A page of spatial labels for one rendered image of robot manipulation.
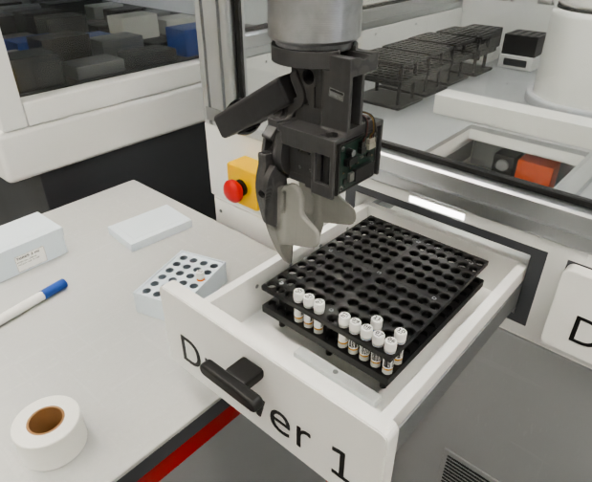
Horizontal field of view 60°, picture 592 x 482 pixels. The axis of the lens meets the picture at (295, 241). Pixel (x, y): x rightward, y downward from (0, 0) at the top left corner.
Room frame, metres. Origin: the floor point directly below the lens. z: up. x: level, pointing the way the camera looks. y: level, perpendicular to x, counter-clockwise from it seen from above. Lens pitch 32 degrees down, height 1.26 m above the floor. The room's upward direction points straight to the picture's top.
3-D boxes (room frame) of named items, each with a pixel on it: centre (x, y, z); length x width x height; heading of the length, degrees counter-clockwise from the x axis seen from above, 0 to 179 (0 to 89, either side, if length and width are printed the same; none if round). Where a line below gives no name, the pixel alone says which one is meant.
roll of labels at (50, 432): (0.37, 0.27, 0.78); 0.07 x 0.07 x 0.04
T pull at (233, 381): (0.33, 0.05, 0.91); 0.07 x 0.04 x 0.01; 48
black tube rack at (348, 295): (0.50, -0.10, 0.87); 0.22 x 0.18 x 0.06; 138
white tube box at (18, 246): (0.74, 0.47, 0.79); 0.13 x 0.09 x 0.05; 140
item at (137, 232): (0.83, 0.27, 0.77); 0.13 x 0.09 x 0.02; 134
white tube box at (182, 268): (0.63, 0.17, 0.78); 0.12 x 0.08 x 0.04; 156
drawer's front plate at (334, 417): (0.35, 0.03, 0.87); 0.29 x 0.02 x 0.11; 48
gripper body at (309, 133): (0.44, -0.02, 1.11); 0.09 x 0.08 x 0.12; 49
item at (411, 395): (0.51, -0.11, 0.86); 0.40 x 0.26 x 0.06; 138
